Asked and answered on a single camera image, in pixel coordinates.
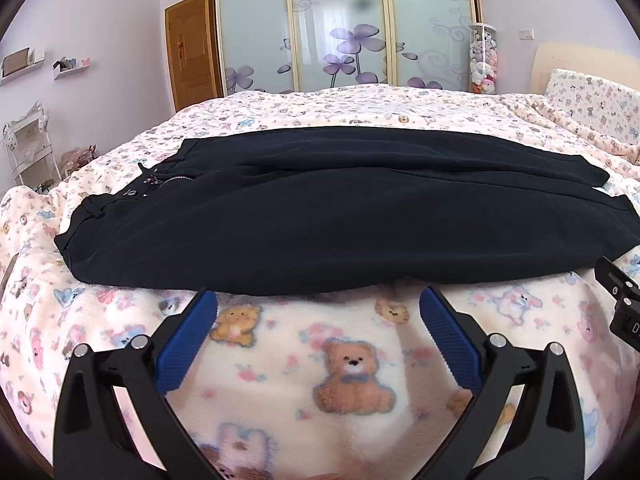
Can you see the bear print fleece blanket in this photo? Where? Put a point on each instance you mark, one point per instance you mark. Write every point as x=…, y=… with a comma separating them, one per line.
x=280, y=345

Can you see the pink bag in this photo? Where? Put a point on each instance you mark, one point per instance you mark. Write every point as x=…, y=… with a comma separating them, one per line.
x=79, y=161

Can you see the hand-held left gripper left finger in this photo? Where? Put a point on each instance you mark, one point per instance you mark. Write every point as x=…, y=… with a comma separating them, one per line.
x=186, y=340

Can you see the clear tube of plush toys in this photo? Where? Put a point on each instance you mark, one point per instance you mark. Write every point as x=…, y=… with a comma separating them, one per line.
x=483, y=60

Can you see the beige headboard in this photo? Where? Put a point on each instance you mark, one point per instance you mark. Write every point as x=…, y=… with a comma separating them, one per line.
x=575, y=60

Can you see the short white wall shelf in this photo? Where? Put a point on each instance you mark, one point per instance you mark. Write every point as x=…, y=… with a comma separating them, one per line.
x=70, y=66

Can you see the bear print pillow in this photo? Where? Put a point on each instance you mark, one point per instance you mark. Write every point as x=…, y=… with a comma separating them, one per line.
x=595, y=97

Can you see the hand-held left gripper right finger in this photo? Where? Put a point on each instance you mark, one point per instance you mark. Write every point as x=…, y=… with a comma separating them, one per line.
x=449, y=340

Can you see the white metal rack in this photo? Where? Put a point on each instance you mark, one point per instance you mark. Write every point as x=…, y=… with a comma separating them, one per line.
x=30, y=150

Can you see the long white wall shelf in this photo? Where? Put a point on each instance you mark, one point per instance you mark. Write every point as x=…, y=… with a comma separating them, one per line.
x=20, y=62

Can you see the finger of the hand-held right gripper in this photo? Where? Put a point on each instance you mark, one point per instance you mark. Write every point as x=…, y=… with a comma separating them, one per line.
x=617, y=277

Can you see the white wall switch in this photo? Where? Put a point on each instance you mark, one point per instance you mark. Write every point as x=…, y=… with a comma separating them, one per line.
x=527, y=34

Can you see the floral glass sliding wardrobe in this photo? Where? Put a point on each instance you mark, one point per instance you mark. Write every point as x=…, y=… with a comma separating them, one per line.
x=340, y=10

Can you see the brown wooden door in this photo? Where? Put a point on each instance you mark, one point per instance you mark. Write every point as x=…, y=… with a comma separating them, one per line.
x=192, y=60

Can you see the black pants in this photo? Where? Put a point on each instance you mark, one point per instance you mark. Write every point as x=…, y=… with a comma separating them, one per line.
x=320, y=210

